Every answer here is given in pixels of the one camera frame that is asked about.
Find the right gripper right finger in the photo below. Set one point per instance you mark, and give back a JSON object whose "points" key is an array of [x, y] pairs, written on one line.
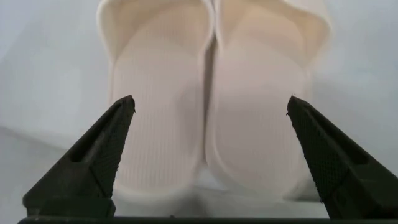
{"points": [[339, 174]]}

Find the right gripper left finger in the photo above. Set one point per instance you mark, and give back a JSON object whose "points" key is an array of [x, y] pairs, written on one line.
{"points": [[93, 174]]}

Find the cream white slipper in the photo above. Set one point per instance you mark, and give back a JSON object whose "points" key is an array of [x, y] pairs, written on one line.
{"points": [[258, 109], [158, 102]]}

